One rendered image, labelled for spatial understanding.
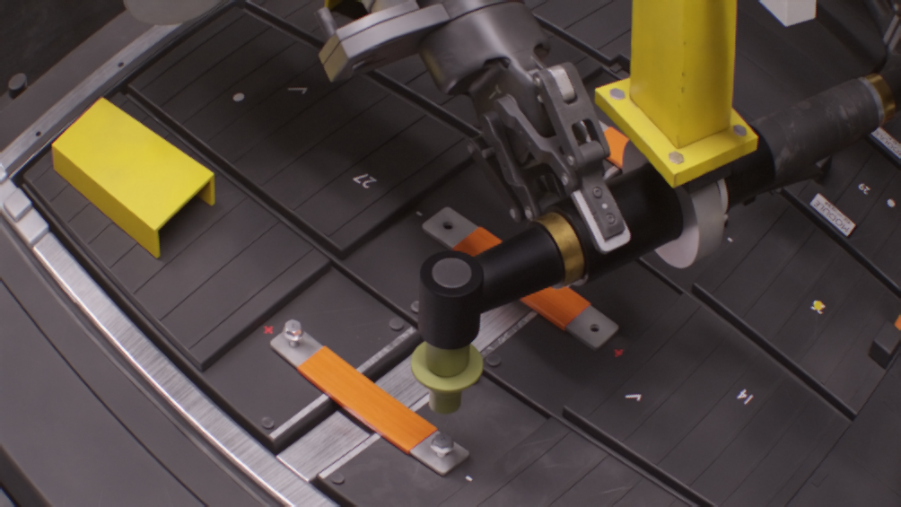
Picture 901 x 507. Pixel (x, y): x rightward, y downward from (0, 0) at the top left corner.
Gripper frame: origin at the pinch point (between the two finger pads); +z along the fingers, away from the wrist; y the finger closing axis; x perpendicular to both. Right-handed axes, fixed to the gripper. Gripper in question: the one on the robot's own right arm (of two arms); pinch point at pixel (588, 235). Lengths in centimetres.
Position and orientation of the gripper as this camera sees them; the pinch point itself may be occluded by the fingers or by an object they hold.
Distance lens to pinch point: 110.6
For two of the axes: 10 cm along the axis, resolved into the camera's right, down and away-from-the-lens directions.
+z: 4.4, 8.9, -1.2
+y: -2.9, 2.7, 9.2
